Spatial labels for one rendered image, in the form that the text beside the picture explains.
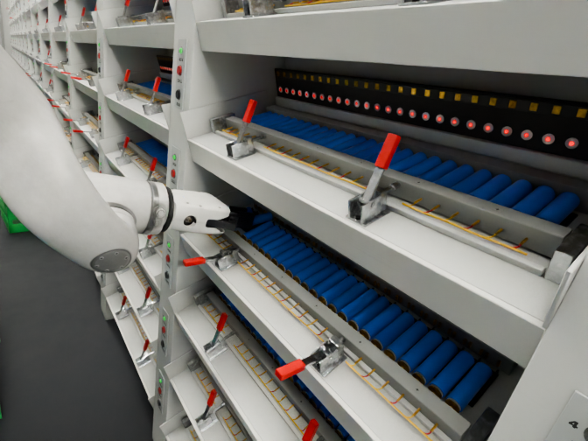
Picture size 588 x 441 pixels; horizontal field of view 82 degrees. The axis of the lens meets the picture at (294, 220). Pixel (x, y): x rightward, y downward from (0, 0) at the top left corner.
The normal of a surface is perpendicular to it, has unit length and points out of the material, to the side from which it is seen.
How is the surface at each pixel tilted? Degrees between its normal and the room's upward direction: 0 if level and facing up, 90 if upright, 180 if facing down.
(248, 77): 90
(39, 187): 75
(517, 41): 110
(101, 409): 0
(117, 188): 34
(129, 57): 90
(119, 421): 0
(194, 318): 20
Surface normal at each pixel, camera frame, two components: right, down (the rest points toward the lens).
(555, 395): -0.77, 0.08
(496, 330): -0.79, 0.40
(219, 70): 0.62, 0.37
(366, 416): -0.10, -0.84
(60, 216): 0.36, 0.32
